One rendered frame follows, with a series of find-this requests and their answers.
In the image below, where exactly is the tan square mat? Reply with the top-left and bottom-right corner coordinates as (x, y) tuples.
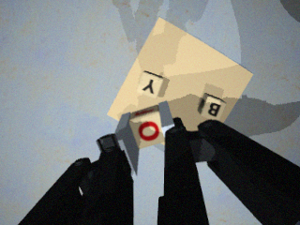
(107, 18), (253, 130)

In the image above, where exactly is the cream block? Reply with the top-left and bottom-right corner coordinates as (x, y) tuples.
(129, 105), (165, 149)
(197, 93), (227, 120)
(137, 71), (164, 99)

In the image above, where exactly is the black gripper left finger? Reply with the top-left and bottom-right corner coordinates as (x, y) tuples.
(18, 112), (140, 225)

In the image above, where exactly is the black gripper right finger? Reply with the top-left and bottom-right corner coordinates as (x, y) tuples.
(157, 100), (300, 225)

